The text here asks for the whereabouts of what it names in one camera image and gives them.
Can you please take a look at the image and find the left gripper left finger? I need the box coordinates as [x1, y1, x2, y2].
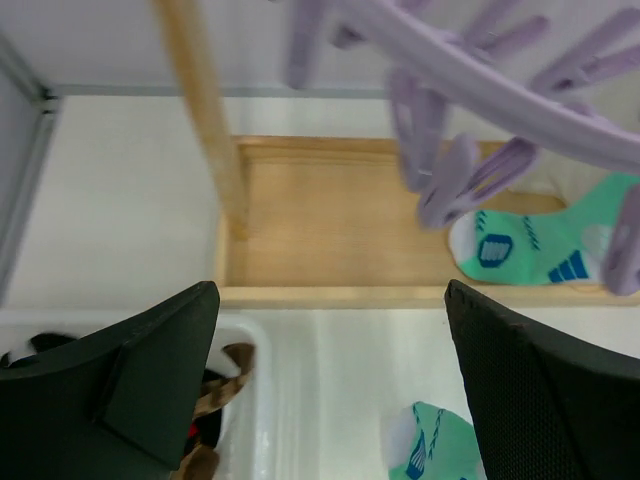
[1, 281, 220, 479]

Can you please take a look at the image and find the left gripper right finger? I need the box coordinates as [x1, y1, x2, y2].
[444, 280, 639, 479]

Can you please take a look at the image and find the brown striped sock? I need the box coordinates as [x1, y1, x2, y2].
[192, 342, 255, 420]

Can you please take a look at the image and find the mint green sock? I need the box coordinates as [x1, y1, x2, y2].
[448, 173, 639, 286]
[382, 401, 486, 480]

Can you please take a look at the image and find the purple round clip hanger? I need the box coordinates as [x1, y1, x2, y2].
[269, 0, 640, 296]

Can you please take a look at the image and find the black white striped sock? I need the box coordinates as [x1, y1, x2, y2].
[1, 332, 77, 369]

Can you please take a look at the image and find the brown argyle sock in basket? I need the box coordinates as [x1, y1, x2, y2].
[182, 445, 220, 480]

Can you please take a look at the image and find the white plastic basket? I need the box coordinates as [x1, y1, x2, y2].
[1, 310, 273, 479]

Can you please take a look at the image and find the white hanging cloth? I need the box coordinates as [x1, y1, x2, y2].
[508, 150, 611, 206]

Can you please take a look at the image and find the wooden clothes rack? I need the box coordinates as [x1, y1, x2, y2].
[154, 1, 639, 309]

